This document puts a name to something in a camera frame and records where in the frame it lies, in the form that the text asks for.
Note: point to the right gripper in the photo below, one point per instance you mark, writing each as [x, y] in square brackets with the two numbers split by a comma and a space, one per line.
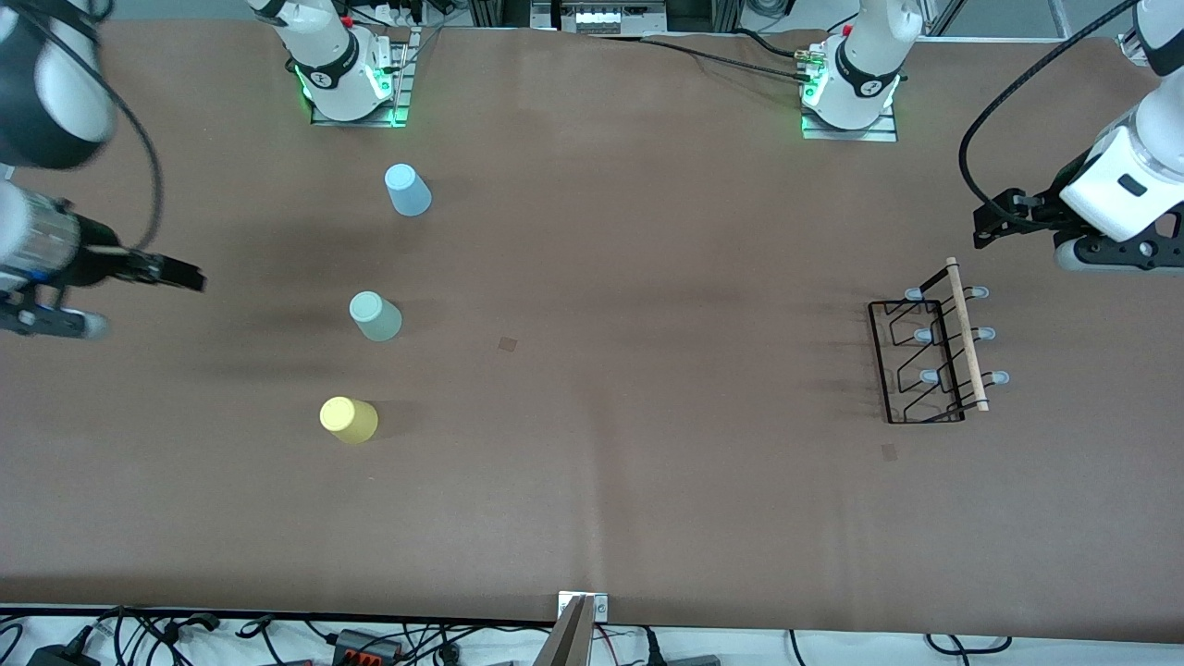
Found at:
[95, 262]

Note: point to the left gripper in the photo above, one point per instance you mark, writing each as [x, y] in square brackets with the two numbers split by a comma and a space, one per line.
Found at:
[1048, 205]

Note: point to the mint green plastic cup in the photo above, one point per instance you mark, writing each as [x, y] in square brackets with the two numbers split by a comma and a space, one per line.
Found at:
[375, 316]

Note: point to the yellow plastic cup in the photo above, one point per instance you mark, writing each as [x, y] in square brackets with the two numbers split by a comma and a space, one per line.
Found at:
[347, 418]

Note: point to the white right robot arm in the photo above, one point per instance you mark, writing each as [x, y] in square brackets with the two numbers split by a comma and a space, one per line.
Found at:
[333, 55]

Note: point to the light blue plastic cup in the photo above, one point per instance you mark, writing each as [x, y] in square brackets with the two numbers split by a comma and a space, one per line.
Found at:
[407, 190]

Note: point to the white power strip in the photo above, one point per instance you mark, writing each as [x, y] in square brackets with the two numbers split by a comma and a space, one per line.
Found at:
[398, 14]

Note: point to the black power adaptor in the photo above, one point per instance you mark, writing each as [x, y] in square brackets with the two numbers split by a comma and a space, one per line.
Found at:
[60, 657]

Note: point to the brown table cover sheet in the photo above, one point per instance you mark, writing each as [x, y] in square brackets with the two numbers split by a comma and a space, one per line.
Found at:
[647, 462]

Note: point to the black box with orange buttons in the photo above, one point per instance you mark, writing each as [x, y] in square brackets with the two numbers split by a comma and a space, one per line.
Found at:
[365, 645]

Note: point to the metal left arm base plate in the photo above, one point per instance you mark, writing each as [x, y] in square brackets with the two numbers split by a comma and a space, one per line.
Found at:
[879, 135]

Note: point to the aluminium corner bracket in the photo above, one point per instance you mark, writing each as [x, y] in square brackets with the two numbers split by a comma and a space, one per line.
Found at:
[1133, 48]

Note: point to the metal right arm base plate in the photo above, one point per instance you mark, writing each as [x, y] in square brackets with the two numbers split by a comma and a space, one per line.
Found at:
[402, 74]

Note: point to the metal frame equipment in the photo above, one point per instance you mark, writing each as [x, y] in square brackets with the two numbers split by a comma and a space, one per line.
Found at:
[601, 17]

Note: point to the small metal bracket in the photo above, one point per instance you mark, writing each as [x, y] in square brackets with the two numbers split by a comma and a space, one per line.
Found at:
[599, 606]

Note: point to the grey camera post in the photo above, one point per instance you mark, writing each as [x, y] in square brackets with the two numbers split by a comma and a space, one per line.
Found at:
[566, 643]

